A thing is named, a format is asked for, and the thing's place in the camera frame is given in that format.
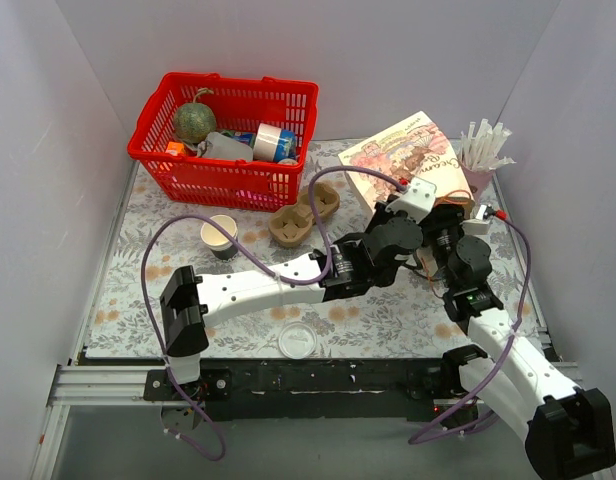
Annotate kraft paper bag orange handles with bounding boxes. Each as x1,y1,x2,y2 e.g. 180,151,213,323
336,110,477,281

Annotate white plastic coffee lid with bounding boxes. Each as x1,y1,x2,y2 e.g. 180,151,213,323
278,322,317,360

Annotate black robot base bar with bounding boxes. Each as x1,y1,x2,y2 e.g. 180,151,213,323
143,359,466,422

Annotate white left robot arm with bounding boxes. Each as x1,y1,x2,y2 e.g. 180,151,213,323
160,197,431,400

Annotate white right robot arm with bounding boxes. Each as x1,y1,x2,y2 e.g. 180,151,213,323
420,204,616,479

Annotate pink straw holder cup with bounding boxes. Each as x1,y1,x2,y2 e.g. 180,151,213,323
462,165,494,202

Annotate brown pulp cup carrier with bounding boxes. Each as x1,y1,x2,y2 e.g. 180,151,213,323
268,182,340,248

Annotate white wrapped straws bundle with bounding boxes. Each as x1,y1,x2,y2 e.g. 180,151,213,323
458,119,515,173

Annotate blue white can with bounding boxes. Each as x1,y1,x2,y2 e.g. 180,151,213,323
253,123,297,163

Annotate empty dark paper cup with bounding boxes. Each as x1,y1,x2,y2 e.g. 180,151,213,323
200,214,238,260

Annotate grey pouch package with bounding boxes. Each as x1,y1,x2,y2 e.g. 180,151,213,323
197,131,253,162

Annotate red plastic shopping basket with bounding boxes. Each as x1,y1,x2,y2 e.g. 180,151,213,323
127,72,319,212

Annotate green round melon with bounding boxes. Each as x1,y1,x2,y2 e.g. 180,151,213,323
173,88,217,144

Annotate orange small carton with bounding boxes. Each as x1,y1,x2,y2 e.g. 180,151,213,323
165,141,186,156

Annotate floral patterned table mat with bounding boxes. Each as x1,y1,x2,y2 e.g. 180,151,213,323
85,138,534,360

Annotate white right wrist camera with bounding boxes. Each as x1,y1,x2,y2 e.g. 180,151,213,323
462,204,508,236

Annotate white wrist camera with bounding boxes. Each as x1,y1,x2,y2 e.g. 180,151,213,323
386,177,437,223
462,204,508,236

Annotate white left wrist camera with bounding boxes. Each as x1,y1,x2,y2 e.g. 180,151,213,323
386,177,437,223

